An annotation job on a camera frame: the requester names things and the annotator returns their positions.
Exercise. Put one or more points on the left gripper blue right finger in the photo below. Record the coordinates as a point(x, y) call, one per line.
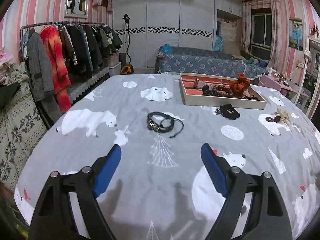
point(217, 168)

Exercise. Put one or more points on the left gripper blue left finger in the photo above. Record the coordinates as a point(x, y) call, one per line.
point(104, 169)

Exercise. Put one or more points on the beige tray with red lining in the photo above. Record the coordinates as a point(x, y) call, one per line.
point(192, 94)

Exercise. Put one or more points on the orange fabric scrunchie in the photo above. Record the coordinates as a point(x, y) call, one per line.
point(240, 85)

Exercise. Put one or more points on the brown oval hair clip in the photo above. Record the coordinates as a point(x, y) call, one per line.
point(272, 119)

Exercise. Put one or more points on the cream satin scrunchie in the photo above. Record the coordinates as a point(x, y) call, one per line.
point(282, 117)

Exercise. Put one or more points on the black lace scrunchie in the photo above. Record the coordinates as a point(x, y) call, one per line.
point(228, 111)

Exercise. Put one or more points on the grey polar bear bedsheet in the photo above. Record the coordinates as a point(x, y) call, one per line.
point(161, 189)

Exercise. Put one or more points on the orange red coat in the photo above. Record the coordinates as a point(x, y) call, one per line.
point(53, 45)

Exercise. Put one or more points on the pink side cabinet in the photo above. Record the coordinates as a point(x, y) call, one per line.
point(272, 83)

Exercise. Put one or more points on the white storage box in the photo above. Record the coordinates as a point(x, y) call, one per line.
point(115, 70)

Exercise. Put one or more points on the garment steamer on stand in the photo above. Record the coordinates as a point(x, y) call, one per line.
point(127, 68)

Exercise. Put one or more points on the bed with blue cover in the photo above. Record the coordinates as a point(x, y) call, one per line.
point(198, 61)

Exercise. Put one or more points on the grey quilted coat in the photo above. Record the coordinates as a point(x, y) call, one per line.
point(39, 67)

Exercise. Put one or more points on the pink curtain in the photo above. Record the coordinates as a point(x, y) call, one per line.
point(279, 34)

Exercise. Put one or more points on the metal clothes rack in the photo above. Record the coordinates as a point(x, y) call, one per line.
point(57, 23)

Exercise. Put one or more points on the white sliding wardrobe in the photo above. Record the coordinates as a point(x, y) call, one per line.
point(181, 23)

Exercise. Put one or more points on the couple photo poster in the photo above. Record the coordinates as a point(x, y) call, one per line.
point(296, 33)

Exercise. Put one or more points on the framed wedding photo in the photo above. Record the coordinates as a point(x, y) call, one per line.
point(76, 9)

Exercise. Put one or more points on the window with dark frame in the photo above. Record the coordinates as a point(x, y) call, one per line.
point(261, 34)

